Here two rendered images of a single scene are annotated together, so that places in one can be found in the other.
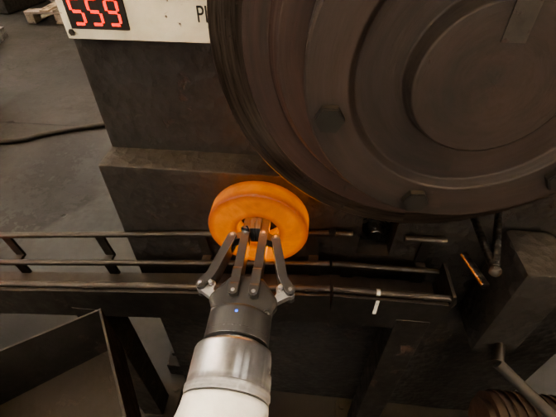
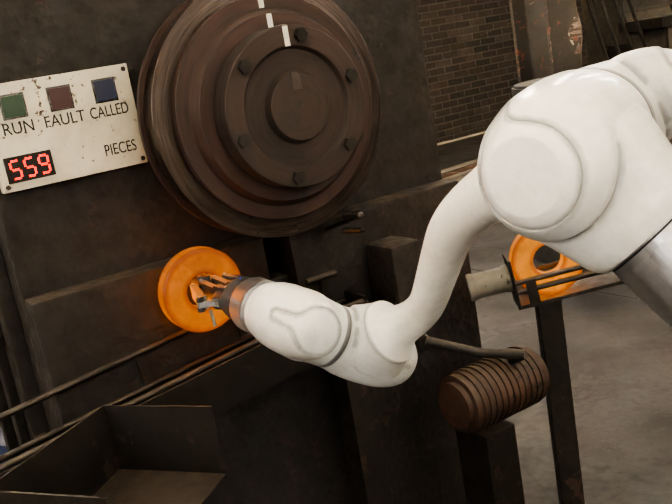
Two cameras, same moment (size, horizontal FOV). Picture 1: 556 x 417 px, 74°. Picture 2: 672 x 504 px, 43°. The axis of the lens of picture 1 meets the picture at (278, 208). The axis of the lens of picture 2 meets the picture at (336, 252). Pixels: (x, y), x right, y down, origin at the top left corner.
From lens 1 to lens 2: 120 cm
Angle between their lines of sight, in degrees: 43
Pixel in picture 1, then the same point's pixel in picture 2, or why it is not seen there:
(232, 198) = (180, 260)
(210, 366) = (250, 285)
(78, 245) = not seen: outside the picture
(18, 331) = not seen: outside the picture
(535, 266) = (392, 244)
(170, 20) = (86, 159)
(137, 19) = (61, 165)
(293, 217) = (227, 262)
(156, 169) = (89, 288)
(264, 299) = not seen: hidden behind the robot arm
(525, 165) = (334, 144)
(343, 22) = (236, 96)
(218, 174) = (145, 274)
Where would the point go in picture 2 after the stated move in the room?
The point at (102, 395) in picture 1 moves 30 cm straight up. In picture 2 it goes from (142, 486) to (96, 301)
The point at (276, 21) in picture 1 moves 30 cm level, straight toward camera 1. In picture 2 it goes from (197, 113) to (301, 102)
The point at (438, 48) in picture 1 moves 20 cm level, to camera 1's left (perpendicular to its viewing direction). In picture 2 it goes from (275, 97) to (170, 118)
